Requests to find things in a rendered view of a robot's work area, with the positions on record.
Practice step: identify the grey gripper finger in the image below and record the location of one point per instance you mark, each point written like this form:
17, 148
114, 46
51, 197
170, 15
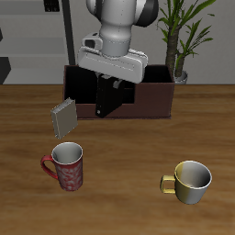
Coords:
116, 82
103, 76

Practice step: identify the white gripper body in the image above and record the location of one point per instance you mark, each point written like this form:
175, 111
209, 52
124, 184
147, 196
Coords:
116, 64

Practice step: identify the black book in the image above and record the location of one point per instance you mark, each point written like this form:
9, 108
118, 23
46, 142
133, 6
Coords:
107, 96

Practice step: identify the dark brown desk caddy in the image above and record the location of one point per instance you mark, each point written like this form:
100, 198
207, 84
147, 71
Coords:
150, 98

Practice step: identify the grey book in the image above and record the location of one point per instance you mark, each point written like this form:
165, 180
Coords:
64, 118

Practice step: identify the green pot plant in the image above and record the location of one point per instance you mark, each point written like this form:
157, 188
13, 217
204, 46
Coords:
180, 42

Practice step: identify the grey shelf unit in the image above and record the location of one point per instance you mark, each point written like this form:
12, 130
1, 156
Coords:
33, 39

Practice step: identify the red patterned mug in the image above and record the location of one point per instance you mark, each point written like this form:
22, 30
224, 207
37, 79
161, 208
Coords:
65, 166

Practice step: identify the yellow and white mug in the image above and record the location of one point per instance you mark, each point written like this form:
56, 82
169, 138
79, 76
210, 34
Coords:
191, 182

